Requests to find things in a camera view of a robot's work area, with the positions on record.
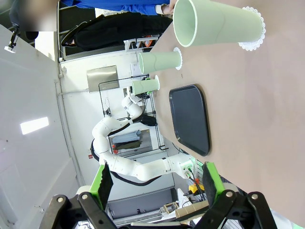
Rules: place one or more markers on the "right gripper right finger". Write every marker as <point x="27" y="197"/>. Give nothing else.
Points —
<point x="214" y="186"/>

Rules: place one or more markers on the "yellow red emergency stop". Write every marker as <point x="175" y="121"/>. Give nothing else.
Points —
<point x="194" y="189"/>

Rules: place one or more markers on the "person in blue shirt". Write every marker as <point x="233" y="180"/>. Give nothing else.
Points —
<point x="114" y="3"/>

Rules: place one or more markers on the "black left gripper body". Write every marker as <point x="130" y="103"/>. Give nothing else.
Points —
<point x="143" y="96"/>

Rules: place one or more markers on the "pale green tall cup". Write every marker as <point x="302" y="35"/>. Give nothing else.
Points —
<point x="214" y="26"/>
<point x="146" y="86"/>
<point x="162" y="63"/>

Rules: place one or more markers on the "hanging grey blue clothes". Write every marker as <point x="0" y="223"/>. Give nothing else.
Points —
<point x="127" y="138"/>

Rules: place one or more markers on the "white desk with orange items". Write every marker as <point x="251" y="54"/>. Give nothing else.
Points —
<point x="129" y="44"/>

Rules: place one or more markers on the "person left hand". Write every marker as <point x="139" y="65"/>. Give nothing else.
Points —
<point x="168" y="8"/>

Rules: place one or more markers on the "black plastic tray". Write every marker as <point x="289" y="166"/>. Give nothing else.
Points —
<point x="190" y="119"/>

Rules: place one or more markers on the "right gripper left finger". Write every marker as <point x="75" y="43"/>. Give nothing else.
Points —
<point x="97" y="188"/>

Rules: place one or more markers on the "black metal clothes rack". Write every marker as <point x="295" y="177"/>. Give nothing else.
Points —
<point x="157" y="133"/>

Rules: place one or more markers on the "steel wall panel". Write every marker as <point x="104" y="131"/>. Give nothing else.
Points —
<point x="102" y="77"/>

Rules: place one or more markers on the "cardboard tube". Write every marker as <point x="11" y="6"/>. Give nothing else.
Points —
<point x="190" y="210"/>

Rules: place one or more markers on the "black backpack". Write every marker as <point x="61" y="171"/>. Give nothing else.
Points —
<point x="149" y="120"/>

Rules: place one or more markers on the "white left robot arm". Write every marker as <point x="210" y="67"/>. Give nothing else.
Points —
<point x="133" y="164"/>

